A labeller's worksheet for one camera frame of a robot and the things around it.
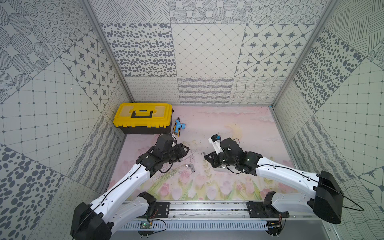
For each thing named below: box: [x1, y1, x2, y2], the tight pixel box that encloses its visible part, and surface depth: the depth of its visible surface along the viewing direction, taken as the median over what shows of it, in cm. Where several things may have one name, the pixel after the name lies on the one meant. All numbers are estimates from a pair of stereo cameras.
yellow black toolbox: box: [113, 103, 174, 135], surface depth 94 cm
